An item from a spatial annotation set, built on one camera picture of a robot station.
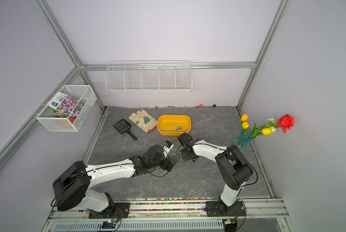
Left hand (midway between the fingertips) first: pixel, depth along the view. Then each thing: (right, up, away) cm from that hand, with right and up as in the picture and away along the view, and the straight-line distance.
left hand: (171, 157), depth 83 cm
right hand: (+11, 0, +10) cm, 14 cm away
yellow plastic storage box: (-4, +19, +27) cm, 33 cm away
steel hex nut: (+4, +16, +24) cm, 29 cm away
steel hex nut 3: (+6, -2, +8) cm, 10 cm away
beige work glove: (-23, +21, +28) cm, 42 cm away
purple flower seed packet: (-54, +30, -9) cm, 62 cm away
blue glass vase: (+45, +8, +6) cm, 46 cm away
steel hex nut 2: (+6, +16, +23) cm, 29 cm away
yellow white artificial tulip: (+48, +17, -14) cm, 53 cm away
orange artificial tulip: (+39, +23, -10) cm, 46 cm away
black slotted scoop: (-38, +17, +25) cm, 48 cm away
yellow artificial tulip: (+37, +19, -13) cm, 44 cm away
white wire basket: (-60, +22, -10) cm, 64 cm away
